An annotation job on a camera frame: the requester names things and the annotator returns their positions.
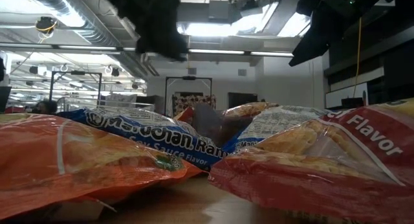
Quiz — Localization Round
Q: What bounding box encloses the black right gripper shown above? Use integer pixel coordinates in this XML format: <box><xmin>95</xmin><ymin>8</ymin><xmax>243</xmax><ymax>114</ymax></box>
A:
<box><xmin>288</xmin><ymin>0</ymin><xmax>360</xmax><ymax>68</ymax></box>

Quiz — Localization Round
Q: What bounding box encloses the clear plastic bin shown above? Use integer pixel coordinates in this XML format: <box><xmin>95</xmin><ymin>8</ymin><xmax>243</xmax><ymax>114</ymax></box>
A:
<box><xmin>56</xmin><ymin>96</ymin><xmax>156</xmax><ymax>114</ymax></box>

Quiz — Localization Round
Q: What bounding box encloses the gray plastic bin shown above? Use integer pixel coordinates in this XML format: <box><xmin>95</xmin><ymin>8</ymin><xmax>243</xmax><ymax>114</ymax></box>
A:
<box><xmin>193</xmin><ymin>102</ymin><xmax>256</xmax><ymax>149</ymax></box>

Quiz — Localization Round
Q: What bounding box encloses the person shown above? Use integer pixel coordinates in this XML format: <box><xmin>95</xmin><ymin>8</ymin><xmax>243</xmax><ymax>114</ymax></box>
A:
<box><xmin>31</xmin><ymin>99</ymin><xmax>59</xmax><ymax>116</ymax></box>

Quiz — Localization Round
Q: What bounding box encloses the blue soy sauce noodle pack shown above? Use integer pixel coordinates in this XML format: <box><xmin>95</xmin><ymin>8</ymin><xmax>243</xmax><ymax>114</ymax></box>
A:
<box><xmin>57</xmin><ymin>106</ymin><xmax>229</xmax><ymax>172</ymax></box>
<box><xmin>223</xmin><ymin>104</ymin><xmax>334</xmax><ymax>153</ymax></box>

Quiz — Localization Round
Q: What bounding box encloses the yellow hanging cable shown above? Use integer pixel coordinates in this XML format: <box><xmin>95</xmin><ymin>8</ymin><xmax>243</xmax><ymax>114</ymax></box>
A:
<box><xmin>354</xmin><ymin>16</ymin><xmax>363</xmax><ymax>98</ymax></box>

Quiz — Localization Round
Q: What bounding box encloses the red white patterned cloth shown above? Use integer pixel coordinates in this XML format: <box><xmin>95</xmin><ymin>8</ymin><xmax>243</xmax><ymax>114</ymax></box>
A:
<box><xmin>171</xmin><ymin>93</ymin><xmax>217</xmax><ymax>118</ymax></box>

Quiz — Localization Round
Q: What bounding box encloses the black monitor screen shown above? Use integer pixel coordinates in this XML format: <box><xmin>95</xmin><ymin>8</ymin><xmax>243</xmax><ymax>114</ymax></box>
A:
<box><xmin>227</xmin><ymin>91</ymin><xmax>259</xmax><ymax>109</ymax></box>

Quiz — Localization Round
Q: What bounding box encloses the black station frame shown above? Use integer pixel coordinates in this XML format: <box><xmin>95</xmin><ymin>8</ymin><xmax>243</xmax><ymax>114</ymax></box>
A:
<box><xmin>48</xmin><ymin>70</ymin><xmax>103</xmax><ymax>104</ymax></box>
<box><xmin>164</xmin><ymin>76</ymin><xmax>213</xmax><ymax>118</ymax></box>

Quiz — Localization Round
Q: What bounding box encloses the silver spiral air duct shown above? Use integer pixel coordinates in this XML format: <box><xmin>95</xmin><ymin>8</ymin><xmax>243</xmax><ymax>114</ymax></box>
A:
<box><xmin>25</xmin><ymin>0</ymin><xmax>121</xmax><ymax>47</ymax></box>

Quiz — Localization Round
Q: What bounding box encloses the long pendant light bar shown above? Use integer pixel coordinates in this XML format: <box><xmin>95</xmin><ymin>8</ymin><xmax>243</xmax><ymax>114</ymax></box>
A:
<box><xmin>0</xmin><ymin>42</ymin><xmax>294</xmax><ymax>58</ymax></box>

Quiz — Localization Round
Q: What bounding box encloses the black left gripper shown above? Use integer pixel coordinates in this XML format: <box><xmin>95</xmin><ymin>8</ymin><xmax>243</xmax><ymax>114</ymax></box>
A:
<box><xmin>135</xmin><ymin>12</ymin><xmax>190</xmax><ymax>62</ymax></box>

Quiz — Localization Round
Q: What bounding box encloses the black monitor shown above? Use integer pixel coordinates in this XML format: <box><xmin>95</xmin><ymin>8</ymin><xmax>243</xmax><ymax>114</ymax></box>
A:
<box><xmin>0</xmin><ymin>86</ymin><xmax>12</xmax><ymax>113</ymax></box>

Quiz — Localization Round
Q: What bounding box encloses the orange chicken noodle pack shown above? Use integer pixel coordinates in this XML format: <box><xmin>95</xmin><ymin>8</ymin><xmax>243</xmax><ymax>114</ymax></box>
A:
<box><xmin>0</xmin><ymin>113</ymin><xmax>204</xmax><ymax>220</ymax></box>

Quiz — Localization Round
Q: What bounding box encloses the black yellow cord reel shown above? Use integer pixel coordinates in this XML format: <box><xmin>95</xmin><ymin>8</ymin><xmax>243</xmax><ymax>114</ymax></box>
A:
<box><xmin>34</xmin><ymin>16</ymin><xmax>58</xmax><ymax>34</ymax></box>

